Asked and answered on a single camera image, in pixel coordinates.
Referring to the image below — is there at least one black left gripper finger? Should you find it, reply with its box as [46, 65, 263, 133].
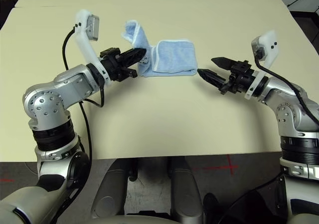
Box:
[121, 54, 146, 69]
[119, 48, 148, 61]

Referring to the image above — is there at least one grey robot torso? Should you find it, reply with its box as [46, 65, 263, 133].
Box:
[89, 214, 180, 224]

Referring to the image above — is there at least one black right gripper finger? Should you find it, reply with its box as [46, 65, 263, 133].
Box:
[197, 69, 229, 88]
[211, 57, 235, 71]

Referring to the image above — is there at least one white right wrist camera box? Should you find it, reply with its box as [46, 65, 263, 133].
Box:
[244, 29, 279, 101]

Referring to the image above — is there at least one light blue towel white trim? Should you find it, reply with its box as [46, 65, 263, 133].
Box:
[121, 19, 199, 78]

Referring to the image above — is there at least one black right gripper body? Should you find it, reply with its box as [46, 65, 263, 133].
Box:
[219, 59, 256, 96]

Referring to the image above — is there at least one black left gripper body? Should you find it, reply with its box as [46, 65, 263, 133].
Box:
[99, 47, 139, 82]

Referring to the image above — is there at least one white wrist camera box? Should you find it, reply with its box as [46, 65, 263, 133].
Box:
[74, 8, 111, 82]
[244, 29, 279, 101]

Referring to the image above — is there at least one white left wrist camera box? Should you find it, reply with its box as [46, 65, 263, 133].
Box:
[74, 8, 111, 82]

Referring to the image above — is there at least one black foam floor mat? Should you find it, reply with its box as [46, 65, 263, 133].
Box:
[289, 9, 319, 51]
[0, 0, 20, 28]

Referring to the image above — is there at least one grey robot left leg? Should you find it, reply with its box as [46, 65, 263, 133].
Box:
[91, 159, 131, 220]

